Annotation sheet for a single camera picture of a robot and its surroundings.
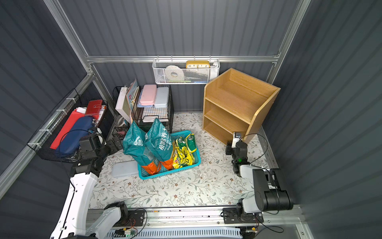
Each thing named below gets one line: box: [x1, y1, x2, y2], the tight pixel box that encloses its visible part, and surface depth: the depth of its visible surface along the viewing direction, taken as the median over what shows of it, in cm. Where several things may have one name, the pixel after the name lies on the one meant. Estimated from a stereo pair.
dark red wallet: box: [85, 99, 103, 120], surface depth 81 cm
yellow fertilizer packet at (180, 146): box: [175, 136, 187, 159], surface depth 88 cm
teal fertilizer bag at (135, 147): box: [122, 120, 162, 176], surface depth 78 cm
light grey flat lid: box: [111, 159, 138, 178], surface depth 89 cm
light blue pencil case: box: [154, 86, 170, 109], surface depth 100 cm
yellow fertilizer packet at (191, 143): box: [186, 133, 197, 153], surface depth 90 cm
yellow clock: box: [186, 60, 211, 69], surface depth 90 cm
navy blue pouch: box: [56, 116, 95, 155], surface depth 70 cm
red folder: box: [49, 109, 86, 150], surface depth 74 cm
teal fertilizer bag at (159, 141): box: [144, 117, 174, 171], surface depth 80 cm
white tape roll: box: [165, 65, 185, 82], surface depth 88 cm
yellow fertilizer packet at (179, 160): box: [172, 152, 187, 169], surface depth 86 cm
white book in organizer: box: [115, 86, 132, 124], surface depth 93 cm
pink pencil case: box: [139, 84, 157, 107], surface depth 98 cm
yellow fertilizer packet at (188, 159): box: [184, 152, 193, 166], surface depth 86 cm
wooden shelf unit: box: [202, 67, 282, 145], surface depth 88 cm
